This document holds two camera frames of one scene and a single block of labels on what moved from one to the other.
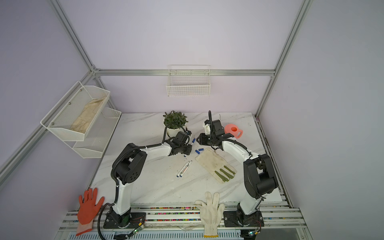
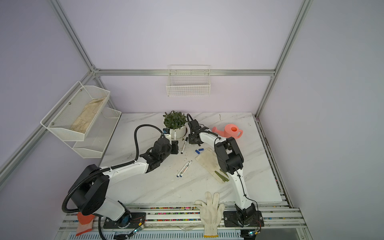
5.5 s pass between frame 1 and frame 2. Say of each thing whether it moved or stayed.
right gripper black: moved
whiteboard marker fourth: stayed
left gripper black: moved
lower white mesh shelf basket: stayed
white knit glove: stayed
